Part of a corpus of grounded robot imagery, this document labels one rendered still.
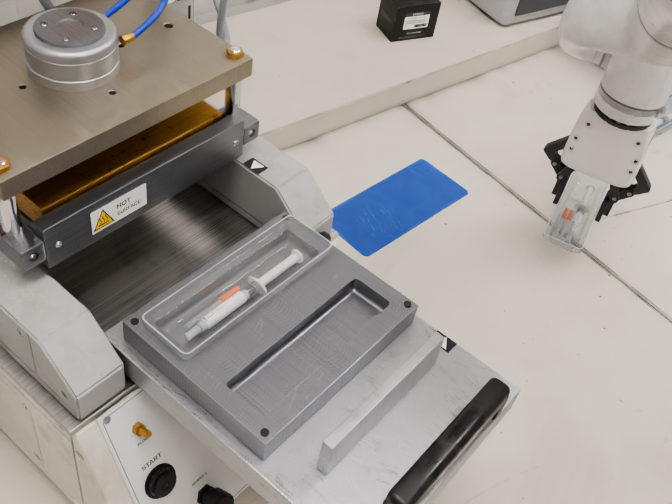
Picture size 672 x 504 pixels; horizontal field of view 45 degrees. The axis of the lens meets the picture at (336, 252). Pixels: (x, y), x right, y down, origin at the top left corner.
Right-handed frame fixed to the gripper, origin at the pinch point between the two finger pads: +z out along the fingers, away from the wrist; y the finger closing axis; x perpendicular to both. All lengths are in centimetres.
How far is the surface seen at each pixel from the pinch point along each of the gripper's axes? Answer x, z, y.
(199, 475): 64, 1, 22
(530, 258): 8.6, 6.7, 3.0
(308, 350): 57, -16, 16
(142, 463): 68, -4, 26
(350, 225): 17.6, 6.7, 27.4
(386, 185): 6.6, 6.6, 26.7
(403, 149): -3.0, 6.7, 28.1
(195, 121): 45, -24, 36
